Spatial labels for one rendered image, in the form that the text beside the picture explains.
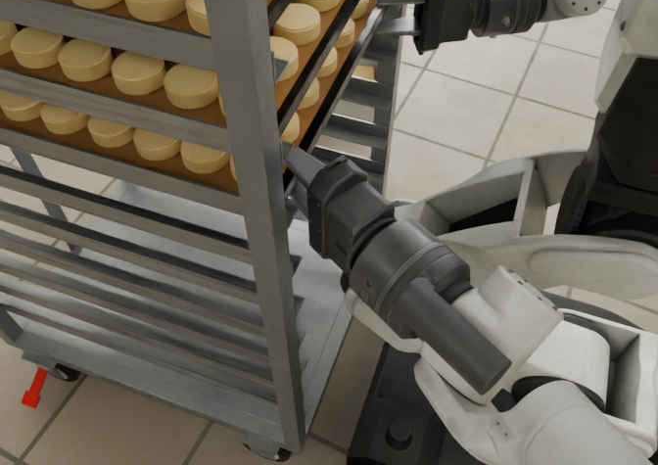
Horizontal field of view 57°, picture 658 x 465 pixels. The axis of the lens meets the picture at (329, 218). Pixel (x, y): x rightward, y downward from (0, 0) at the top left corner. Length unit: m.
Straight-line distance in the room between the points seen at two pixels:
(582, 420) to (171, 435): 1.02
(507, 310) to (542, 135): 1.41
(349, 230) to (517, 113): 1.44
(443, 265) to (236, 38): 0.25
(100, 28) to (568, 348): 0.83
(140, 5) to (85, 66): 0.12
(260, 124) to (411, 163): 1.28
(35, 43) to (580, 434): 0.58
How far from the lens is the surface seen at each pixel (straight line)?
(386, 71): 0.97
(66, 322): 1.25
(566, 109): 1.99
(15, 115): 0.77
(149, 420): 1.37
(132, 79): 0.60
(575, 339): 1.07
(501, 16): 0.85
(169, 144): 0.66
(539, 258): 0.73
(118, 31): 0.52
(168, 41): 0.49
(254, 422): 1.17
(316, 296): 1.27
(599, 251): 0.71
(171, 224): 0.70
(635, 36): 0.50
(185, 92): 0.57
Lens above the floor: 1.24
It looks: 52 degrees down
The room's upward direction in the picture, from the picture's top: straight up
